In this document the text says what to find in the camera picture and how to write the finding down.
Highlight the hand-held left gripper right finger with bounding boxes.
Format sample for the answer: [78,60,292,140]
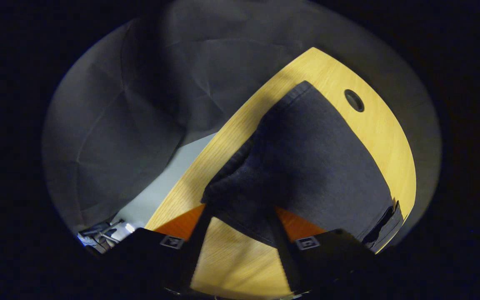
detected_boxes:
[271,207,380,294]

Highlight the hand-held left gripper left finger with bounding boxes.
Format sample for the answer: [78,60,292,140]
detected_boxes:
[110,204,214,293]

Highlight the dark denim jeans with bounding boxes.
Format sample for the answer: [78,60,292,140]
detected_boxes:
[202,80,405,250]

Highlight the grey metal frame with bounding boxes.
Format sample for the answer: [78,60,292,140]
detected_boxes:
[77,219,136,251]

